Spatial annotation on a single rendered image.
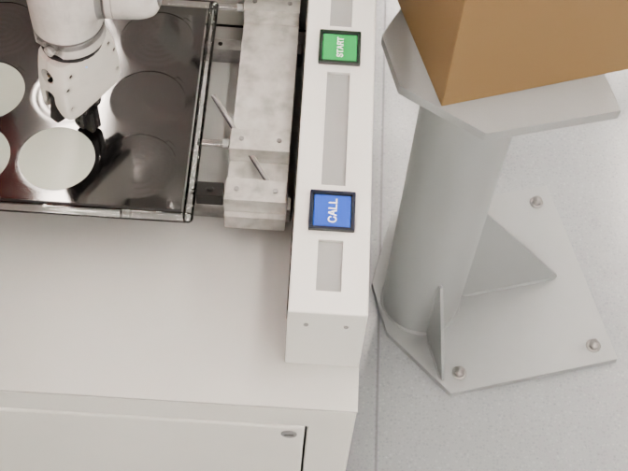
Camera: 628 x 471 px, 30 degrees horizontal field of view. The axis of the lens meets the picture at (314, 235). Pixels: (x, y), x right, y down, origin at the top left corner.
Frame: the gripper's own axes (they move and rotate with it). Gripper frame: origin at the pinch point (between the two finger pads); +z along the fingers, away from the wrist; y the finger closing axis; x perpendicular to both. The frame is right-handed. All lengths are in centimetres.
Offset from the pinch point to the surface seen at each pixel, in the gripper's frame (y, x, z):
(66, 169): -6.9, -2.3, 2.7
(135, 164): -0.7, -8.6, 2.8
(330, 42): 27.1, -19.5, -3.8
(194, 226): 0.2, -17.5, 10.7
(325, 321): -6.1, -43.0, -1.5
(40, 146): -6.2, 2.9, 2.7
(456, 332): 50, -42, 91
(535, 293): 68, -50, 91
